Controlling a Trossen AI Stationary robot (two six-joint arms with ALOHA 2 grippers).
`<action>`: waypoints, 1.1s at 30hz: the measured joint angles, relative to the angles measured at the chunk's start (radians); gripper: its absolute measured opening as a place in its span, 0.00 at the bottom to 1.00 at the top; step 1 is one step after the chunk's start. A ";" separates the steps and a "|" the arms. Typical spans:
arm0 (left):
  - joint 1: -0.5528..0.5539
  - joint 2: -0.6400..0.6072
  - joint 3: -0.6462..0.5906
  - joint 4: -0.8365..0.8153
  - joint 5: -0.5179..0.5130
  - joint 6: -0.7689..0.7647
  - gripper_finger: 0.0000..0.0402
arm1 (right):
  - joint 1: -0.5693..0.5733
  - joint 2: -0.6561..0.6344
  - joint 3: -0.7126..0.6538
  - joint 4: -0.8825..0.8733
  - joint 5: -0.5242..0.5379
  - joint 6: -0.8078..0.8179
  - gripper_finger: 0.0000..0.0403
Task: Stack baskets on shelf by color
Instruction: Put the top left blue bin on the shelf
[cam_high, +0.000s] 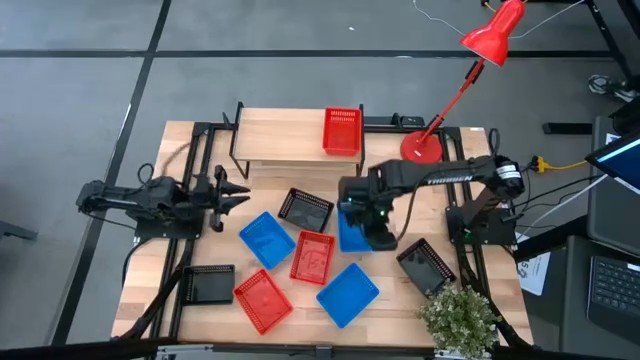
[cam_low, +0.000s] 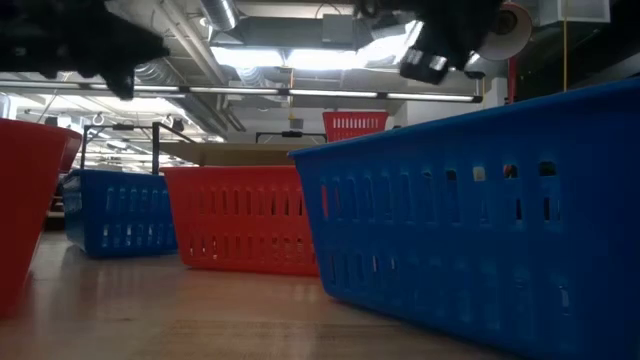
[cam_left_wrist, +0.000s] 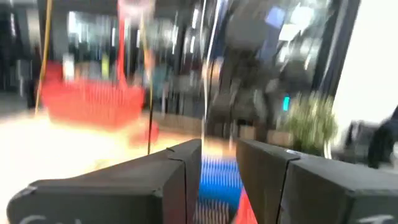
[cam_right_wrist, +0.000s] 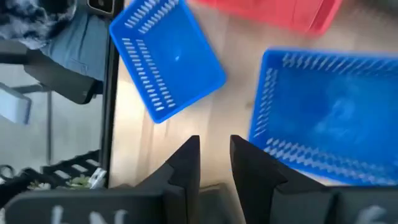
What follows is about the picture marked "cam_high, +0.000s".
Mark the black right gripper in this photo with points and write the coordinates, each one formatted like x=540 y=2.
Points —
x=365 y=200

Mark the white printed paper sheet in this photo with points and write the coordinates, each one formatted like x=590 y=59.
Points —
x=534 y=272

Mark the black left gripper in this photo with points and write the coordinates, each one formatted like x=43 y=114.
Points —
x=219 y=200

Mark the black furniture foot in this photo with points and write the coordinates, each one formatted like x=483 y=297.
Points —
x=15 y=231

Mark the blue plastic basket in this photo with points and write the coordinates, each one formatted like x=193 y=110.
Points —
x=267 y=241
x=350 y=240
x=347 y=296

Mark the red desk lamp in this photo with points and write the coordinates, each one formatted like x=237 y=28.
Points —
x=421 y=149

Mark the small green potted plant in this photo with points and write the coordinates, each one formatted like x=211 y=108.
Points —
x=459 y=320

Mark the black plastic basket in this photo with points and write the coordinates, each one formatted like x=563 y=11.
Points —
x=209 y=285
x=305 y=212
x=425 y=268

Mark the red plastic basket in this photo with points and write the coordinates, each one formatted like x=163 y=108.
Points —
x=312 y=259
x=342 y=134
x=262 y=301

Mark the person's shoe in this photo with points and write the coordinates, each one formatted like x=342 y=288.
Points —
x=607 y=86

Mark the tablet screen with blue edge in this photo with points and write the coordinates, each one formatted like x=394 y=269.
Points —
x=622 y=160

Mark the dark laptop keyboard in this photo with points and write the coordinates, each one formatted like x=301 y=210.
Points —
x=617 y=290

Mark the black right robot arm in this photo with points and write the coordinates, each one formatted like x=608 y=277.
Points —
x=450 y=175

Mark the black neighbouring table leg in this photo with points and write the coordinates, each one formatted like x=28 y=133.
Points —
x=607 y=35

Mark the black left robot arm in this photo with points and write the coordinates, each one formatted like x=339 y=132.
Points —
x=150 y=197

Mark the wooden shelf with black legs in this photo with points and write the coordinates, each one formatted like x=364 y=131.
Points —
x=280 y=135

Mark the black bar on floor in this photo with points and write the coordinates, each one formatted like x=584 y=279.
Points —
x=567 y=128

